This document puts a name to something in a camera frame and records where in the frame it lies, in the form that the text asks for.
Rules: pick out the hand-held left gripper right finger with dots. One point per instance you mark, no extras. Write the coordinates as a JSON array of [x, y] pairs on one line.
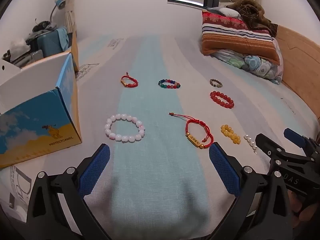
[[225, 170]]

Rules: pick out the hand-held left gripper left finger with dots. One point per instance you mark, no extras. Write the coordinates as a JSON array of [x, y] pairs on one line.
[[95, 170]]

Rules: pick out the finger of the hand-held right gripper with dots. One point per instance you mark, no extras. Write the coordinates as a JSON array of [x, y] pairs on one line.
[[295, 136], [275, 147]]

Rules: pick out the blue printed cardboard box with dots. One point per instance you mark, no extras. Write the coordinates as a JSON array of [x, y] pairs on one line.
[[37, 130]]

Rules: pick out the person's right hand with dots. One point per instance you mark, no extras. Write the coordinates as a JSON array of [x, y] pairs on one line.
[[307, 212]]

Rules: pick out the striped bed sheet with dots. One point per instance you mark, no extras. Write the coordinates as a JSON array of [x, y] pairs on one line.
[[160, 160]]

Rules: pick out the wooden headboard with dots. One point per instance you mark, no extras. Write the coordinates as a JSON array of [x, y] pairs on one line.
[[300, 67]]

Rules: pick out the floral quilt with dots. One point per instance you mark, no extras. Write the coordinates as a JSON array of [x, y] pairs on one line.
[[260, 67]]

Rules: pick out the striped orange pillow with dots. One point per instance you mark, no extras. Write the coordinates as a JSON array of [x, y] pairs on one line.
[[237, 37]]

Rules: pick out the brown fur garment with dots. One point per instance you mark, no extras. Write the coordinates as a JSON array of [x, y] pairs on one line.
[[252, 12]]

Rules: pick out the blue suitcase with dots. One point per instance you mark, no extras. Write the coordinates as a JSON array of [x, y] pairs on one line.
[[52, 43]]

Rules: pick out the grey pillow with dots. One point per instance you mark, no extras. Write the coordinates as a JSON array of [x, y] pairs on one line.
[[227, 12]]

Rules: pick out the white plastic bag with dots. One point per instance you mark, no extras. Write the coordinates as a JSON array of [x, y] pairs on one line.
[[18, 46]]

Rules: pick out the black bag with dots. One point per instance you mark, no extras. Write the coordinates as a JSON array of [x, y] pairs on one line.
[[41, 26]]

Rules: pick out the blue desk lamp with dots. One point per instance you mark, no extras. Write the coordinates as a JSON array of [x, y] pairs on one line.
[[60, 3]]

